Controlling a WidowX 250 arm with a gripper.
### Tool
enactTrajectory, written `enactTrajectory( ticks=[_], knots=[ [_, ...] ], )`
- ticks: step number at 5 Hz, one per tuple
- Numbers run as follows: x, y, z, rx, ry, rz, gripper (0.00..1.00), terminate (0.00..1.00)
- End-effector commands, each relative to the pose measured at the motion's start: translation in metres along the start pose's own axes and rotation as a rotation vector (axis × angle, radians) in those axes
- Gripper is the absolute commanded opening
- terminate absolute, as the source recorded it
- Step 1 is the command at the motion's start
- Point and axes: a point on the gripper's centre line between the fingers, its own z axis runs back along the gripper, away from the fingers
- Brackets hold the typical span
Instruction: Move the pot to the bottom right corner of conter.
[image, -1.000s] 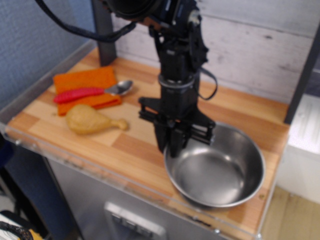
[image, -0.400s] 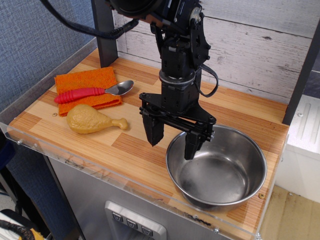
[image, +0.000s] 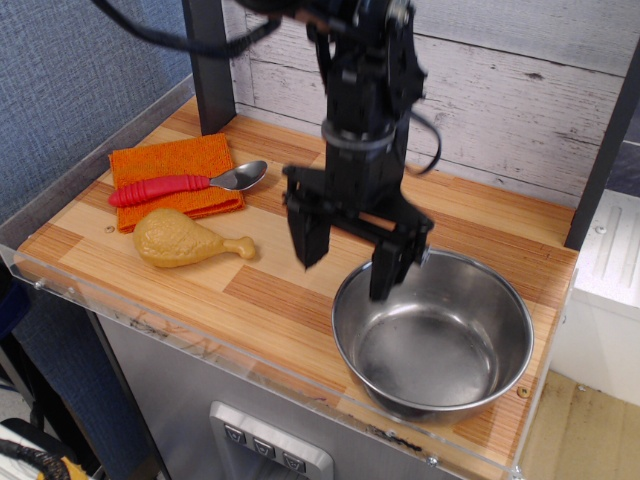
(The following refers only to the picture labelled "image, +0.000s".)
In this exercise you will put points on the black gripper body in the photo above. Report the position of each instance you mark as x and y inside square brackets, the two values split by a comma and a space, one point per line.
[360, 187]

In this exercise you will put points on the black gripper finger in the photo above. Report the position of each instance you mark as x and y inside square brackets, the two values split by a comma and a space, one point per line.
[392, 259]
[310, 232]

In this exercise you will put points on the stainless steel pot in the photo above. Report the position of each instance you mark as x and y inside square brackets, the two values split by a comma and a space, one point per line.
[445, 345]

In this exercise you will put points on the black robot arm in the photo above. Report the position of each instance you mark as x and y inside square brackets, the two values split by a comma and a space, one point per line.
[368, 64]

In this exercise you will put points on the orange folded cloth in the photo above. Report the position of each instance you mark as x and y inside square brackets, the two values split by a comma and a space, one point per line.
[203, 156]

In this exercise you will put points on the plastic toy chicken drumstick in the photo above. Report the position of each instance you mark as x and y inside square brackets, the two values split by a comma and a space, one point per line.
[167, 238]

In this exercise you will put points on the stainless steel cabinet front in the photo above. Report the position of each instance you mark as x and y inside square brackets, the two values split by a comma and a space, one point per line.
[174, 390]

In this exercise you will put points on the white ribbed appliance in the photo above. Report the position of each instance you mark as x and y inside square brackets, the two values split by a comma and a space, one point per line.
[597, 342]

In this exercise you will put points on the silver button control panel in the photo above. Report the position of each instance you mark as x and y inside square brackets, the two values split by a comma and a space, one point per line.
[232, 427]

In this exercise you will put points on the clear acrylic counter guard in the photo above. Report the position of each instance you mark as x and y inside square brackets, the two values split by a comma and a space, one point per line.
[487, 445]

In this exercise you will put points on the yellow object bottom left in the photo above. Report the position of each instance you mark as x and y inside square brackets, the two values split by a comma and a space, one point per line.
[73, 471]

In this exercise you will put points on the red handled metal spoon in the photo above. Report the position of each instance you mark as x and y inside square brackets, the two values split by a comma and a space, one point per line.
[239, 178]

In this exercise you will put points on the black vertical post right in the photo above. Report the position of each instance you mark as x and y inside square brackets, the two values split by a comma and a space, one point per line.
[612, 140]

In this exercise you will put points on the black vertical post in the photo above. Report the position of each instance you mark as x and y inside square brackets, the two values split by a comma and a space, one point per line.
[204, 21]
[612, 140]

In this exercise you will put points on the black vertical post left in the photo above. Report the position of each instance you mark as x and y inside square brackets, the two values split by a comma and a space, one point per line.
[204, 21]

